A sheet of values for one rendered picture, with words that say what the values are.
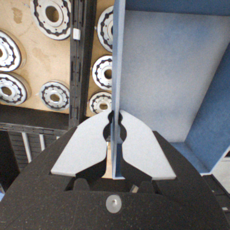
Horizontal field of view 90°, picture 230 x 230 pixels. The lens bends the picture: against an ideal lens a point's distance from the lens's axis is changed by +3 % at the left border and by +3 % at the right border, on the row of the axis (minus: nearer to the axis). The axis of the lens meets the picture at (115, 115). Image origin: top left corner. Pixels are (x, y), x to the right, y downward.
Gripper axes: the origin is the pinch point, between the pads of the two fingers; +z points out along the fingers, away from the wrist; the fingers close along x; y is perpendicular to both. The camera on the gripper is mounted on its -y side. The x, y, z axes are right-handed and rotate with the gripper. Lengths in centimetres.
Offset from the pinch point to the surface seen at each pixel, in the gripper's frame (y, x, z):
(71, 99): 6.7, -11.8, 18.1
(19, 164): 47, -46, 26
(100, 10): -14.5, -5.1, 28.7
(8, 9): -13.1, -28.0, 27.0
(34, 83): 5.3, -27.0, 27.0
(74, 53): -4.6, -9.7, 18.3
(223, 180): 216, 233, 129
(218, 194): 120, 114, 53
